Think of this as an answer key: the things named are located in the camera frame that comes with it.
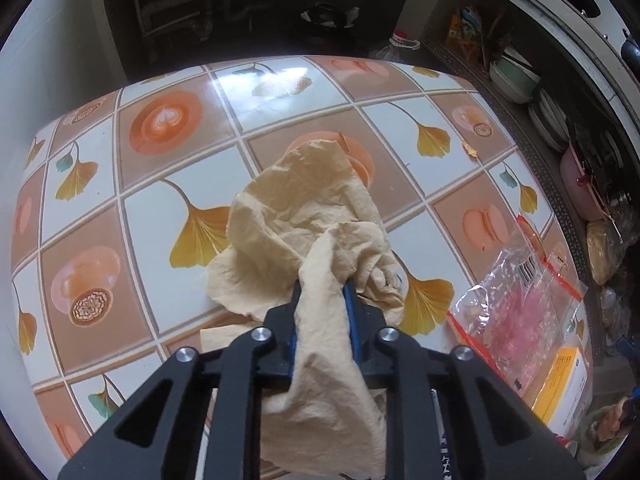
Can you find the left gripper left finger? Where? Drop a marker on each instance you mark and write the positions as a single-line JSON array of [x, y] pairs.
[[198, 415]]

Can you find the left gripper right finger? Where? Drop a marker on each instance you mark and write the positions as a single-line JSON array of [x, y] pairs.
[[449, 415]]

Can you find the yellow white medicine box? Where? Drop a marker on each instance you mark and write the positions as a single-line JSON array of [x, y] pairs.
[[559, 402]]

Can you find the clear zip bag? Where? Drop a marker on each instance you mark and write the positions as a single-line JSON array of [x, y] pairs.
[[514, 317]]

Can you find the brown paper napkin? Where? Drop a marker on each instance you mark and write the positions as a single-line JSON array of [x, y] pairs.
[[309, 221]]

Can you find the person's right hand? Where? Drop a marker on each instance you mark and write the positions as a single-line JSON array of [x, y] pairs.
[[617, 419]]

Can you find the yellow food bag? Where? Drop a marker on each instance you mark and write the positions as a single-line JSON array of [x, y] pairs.
[[605, 250]]

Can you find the patterned tablecloth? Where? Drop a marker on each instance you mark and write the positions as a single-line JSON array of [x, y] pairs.
[[126, 200]]

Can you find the pink basin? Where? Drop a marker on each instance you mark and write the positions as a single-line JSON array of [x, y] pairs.
[[579, 188]]

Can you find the small orange peel piece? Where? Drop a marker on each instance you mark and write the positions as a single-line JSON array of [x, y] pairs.
[[469, 150]]

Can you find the stacked bowls on shelf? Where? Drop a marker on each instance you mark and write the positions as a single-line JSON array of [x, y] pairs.
[[514, 77]]

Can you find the cooking oil bottle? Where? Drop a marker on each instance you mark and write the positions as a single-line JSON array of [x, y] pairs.
[[395, 48]]

